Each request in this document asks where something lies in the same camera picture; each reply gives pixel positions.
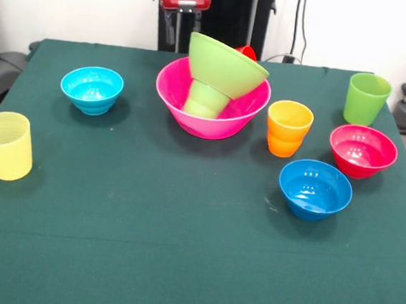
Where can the large green bowl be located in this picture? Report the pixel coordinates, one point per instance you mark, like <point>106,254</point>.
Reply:
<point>225,71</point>

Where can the red cup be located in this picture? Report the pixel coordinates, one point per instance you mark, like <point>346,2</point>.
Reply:
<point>248,52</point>

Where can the rounded green cup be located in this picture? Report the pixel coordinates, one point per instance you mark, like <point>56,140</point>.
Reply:
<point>204,102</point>

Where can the large pink bowl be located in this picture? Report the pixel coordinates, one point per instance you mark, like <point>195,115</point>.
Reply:
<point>209,127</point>

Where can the small cyan bowl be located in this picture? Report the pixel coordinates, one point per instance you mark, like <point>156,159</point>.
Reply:
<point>92,91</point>

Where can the orange cup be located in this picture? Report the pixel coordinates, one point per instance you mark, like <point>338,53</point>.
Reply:
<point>285,142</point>

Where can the tall green cup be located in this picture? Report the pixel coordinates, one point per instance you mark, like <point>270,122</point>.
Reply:
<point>363,106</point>

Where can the dark green tablecloth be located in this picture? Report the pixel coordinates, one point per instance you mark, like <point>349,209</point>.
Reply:
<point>188,229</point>

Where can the small blue bowl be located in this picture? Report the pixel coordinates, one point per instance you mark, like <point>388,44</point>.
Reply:
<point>313,202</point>

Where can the yellow cup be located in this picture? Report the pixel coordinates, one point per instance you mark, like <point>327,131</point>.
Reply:
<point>6,154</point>

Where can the small magenta bowl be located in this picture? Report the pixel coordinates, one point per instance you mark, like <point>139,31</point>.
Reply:
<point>360,163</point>

